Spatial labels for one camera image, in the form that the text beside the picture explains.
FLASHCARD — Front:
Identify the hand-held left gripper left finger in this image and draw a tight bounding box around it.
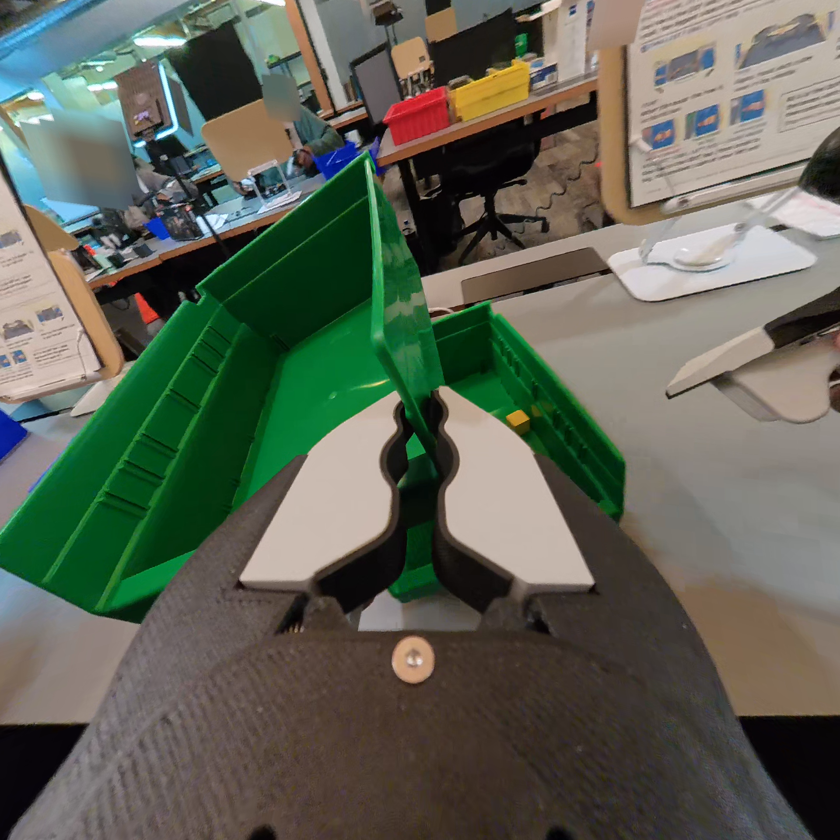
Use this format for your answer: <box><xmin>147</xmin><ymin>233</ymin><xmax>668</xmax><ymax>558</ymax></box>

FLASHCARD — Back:
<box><xmin>238</xmin><ymin>392</ymin><xmax>409</xmax><ymax>614</ymax></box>

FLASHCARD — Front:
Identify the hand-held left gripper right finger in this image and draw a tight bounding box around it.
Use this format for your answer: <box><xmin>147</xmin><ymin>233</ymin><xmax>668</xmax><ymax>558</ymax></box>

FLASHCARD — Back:
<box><xmin>430</xmin><ymin>386</ymin><xmax>597</xmax><ymax>614</ymax></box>

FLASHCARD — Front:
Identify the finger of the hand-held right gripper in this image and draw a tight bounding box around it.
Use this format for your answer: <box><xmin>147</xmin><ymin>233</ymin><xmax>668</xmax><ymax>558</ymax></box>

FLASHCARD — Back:
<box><xmin>712</xmin><ymin>341</ymin><xmax>840</xmax><ymax>424</ymax></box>
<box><xmin>666</xmin><ymin>325</ymin><xmax>777</xmax><ymax>399</ymax></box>

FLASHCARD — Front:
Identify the white stand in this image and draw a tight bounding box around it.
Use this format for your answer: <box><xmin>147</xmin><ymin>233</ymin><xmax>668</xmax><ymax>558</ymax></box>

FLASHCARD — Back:
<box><xmin>607</xmin><ymin>164</ymin><xmax>818</xmax><ymax>303</ymax></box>

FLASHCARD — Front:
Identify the white paper sheet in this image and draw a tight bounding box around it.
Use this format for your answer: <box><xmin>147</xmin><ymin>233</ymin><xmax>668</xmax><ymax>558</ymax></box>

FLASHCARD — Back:
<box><xmin>781</xmin><ymin>197</ymin><xmax>840</xmax><ymax>238</ymax></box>

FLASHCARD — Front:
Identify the printed instruction sheet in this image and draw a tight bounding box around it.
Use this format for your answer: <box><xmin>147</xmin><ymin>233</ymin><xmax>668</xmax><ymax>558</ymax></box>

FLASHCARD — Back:
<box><xmin>626</xmin><ymin>0</ymin><xmax>840</xmax><ymax>207</ymax></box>

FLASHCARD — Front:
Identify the wooden sheet board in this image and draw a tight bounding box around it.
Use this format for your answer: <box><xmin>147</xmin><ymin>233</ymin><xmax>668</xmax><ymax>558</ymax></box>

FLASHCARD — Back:
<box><xmin>597</xmin><ymin>46</ymin><xmax>840</xmax><ymax>227</ymax></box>
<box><xmin>200</xmin><ymin>118</ymin><xmax>294</xmax><ymax>185</ymax></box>

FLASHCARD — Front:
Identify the black office chair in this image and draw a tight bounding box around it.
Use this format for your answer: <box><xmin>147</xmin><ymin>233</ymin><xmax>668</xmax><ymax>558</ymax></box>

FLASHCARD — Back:
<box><xmin>420</xmin><ymin>141</ymin><xmax>549</xmax><ymax>263</ymax></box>

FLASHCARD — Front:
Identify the instruction board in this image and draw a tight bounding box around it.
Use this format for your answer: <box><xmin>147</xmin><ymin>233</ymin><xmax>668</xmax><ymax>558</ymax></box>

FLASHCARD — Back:
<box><xmin>0</xmin><ymin>161</ymin><xmax>126</xmax><ymax>404</ymax></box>

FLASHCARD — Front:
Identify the blue bin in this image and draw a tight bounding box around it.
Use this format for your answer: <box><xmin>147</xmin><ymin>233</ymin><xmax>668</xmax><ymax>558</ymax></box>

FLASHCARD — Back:
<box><xmin>314</xmin><ymin>141</ymin><xmax>376</xmax><ymax>179</ymax></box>

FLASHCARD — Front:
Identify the white standing sign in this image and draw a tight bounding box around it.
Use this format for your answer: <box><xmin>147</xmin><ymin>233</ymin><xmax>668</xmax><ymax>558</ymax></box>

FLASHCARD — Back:
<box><xmin>558</xmin><ymin>0</ymin><xmax>589</xmax><ymax>83</ymax></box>

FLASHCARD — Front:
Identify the yellow bin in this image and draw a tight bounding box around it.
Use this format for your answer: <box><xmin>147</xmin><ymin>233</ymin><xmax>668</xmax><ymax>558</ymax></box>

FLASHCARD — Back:
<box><xmin>448</xmin><ymin>60</ymin><xmax>531</xmax><ymax>122</ymax></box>

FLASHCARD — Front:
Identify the red bin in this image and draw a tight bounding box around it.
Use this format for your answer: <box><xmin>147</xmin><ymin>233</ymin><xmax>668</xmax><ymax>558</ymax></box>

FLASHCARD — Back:
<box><xmin>382</xmin><ymin>87</ymin><xmax>452</xmax><ymax>147</ymax></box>

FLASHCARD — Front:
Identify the black monitor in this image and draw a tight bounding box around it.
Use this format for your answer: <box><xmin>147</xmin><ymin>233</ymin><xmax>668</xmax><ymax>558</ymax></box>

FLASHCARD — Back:
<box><xmin>430</xmin><ymin>8</ymin><xmax>521</xmax><ymax>86</ymax></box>

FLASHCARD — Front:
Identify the black panel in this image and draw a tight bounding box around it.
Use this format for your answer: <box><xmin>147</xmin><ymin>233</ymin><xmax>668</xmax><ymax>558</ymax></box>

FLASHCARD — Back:
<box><xmin>167</xmin><ymin>23</ymin><xmax>263</xmax><ymax>122</ymax></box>

